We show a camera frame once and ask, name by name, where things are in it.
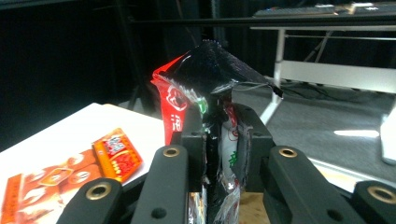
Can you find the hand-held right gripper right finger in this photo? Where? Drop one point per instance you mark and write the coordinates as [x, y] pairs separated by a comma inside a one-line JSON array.
[[258, 149]]

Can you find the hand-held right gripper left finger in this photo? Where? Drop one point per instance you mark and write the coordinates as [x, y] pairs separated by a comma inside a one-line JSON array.
[[194, 146]]

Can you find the red and black snack packet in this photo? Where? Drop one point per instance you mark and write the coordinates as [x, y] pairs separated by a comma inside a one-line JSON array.
[[211, 68]]

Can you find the black horizontal bar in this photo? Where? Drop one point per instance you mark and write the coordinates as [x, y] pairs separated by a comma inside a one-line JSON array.
[[280, 21]]

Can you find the white floor unit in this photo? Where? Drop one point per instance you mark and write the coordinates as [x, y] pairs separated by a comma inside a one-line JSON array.
[[389, 137]]

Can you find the orange snack packet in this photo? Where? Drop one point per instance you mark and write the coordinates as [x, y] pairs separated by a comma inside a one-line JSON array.
[[62, 177]]

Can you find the dark keyboard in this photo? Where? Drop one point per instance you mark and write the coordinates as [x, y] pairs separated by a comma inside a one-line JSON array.
[[295, 11]]

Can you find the white table frame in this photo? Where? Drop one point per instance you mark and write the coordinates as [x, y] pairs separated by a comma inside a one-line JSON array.
[[336, 76]]

